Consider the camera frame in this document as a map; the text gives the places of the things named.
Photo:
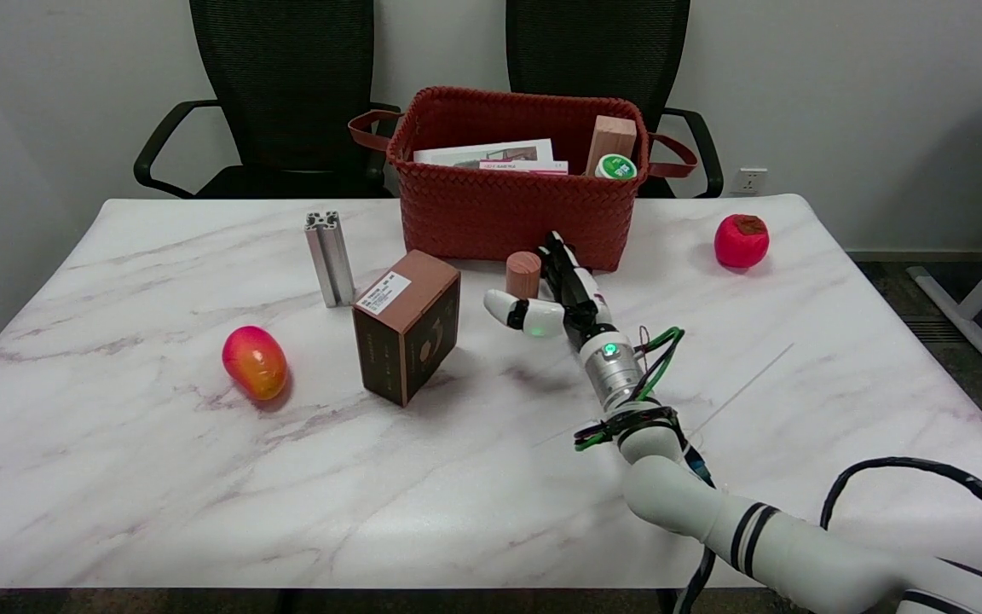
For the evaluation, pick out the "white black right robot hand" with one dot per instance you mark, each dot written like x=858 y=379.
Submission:
x=580 y=298

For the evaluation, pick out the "wooden cylinder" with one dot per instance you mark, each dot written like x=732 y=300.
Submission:
x=522 y=275

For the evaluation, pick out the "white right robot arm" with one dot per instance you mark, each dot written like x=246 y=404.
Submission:
x=678 y=499

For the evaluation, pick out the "red woven basket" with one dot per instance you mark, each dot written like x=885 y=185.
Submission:
x=512 y=213

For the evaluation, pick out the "white bottle green lid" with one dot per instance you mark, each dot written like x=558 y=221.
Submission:
x=616 y=167

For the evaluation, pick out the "white box pink label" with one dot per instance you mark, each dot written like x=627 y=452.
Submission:
x=525 y=166

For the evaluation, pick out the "wooden block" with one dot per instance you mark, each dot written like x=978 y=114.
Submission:
x=609 y=136

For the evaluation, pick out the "red toy persimmon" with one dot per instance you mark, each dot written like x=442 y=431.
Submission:
x=742 y=242

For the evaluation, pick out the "white booklets in basket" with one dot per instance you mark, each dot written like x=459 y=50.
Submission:
x=474 y=153

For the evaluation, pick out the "brown cardboard box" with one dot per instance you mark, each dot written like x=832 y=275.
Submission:
x=401 y=341

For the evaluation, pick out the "black office chair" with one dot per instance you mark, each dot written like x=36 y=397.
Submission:
x=282 y=77
x=597 y=51

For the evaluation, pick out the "silver aluminium extrusion profile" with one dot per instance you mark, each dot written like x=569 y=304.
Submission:
x=331 y=260

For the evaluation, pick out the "red yellow toy mango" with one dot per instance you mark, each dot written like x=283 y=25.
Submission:
x=255 y=362

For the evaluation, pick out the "white desk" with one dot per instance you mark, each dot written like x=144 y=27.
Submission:
x=968 y=303

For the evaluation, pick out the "white wall socket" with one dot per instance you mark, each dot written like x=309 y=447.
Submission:
x=749 y=181

